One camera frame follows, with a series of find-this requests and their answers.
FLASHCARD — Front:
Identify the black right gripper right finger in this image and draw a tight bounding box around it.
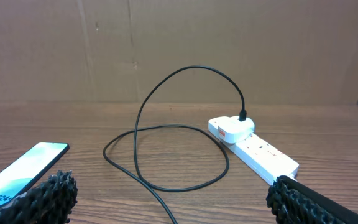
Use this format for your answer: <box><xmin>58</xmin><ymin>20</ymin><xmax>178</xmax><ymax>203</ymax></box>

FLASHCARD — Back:
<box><xmin>266</xmin><ymin>175</ymin><xmax>358</xmax><ymax>224</ymax></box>

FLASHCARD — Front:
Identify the white power strip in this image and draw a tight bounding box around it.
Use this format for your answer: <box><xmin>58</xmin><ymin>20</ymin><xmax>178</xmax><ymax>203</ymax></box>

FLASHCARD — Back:
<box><xmin>208</xmin><ymin>116</ymin><xmax>300</xmax><ymax>185</ymax></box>

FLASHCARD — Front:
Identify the white charger plug adapter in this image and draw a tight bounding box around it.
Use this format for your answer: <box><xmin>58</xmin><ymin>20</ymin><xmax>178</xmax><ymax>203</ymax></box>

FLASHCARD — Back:
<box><xmin>218</xmin><ymin>116</ymin><xmax>255</xmax><ymax>144</ymax></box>

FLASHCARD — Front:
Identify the black USB charging cable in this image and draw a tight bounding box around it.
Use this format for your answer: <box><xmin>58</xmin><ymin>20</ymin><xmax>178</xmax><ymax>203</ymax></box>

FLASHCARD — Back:
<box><xmin>103</xmin><ymin>65</ymin><xmax>247</xmax><ymax>224</ymax></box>

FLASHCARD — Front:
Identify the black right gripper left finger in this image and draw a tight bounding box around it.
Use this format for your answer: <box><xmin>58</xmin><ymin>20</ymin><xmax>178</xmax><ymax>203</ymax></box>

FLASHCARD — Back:
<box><xmin>0</xmin><ymin>170</ymin><xmax>78</xmax><ymax>224</ymax></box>

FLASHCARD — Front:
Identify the blue Samsung smartphone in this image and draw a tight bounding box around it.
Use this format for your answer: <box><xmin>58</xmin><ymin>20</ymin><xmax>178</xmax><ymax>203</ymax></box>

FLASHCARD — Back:
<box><xmin>0</xmin><ymin>142</ymin><xmax>70</xmax><ymax>206</ymax></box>

